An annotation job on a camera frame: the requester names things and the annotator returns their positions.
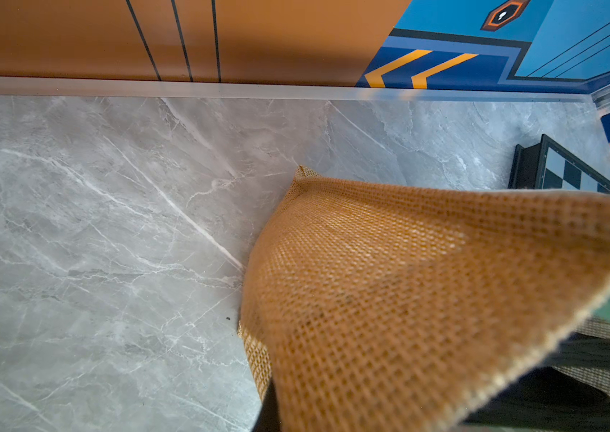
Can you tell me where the green jute canvas bag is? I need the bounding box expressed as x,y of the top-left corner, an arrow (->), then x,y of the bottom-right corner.
238,167 -> 610,431

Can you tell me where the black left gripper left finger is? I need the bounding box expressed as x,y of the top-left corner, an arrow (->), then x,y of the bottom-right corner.
252,380 -> 281,432

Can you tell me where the black grey chessboard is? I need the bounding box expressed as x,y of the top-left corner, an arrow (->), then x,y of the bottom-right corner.
507,134 -> 610,194

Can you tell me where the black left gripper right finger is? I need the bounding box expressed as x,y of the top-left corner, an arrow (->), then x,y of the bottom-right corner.
463,333 -> 610,431

